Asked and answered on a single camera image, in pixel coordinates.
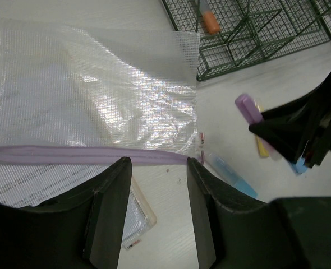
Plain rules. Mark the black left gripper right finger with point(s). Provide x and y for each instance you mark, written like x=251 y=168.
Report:
x=229 y=226

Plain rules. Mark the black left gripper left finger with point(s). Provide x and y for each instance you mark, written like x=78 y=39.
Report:
x=107 y=215

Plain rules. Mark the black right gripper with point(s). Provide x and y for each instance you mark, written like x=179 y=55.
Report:
x=294 y=132

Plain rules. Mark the blue correction tape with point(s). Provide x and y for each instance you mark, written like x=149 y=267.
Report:
x=299 y=167

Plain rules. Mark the yellow highlighter pen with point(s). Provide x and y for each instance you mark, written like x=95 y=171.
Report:
x=261 y=148

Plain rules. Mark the purple highlighter pen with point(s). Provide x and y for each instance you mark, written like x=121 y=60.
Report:
x=246 y=105

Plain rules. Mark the blue highlighter pen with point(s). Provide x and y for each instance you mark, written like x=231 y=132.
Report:
x=228 y=175

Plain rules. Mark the orange highlighter pen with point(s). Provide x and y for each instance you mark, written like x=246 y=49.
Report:
x=209 y=19

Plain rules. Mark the clear mesh pouch purple zipper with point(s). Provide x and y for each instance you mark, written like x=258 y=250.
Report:
x=139 y=88

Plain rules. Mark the green wire desk organizer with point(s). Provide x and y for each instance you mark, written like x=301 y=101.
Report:
x=251 y=32

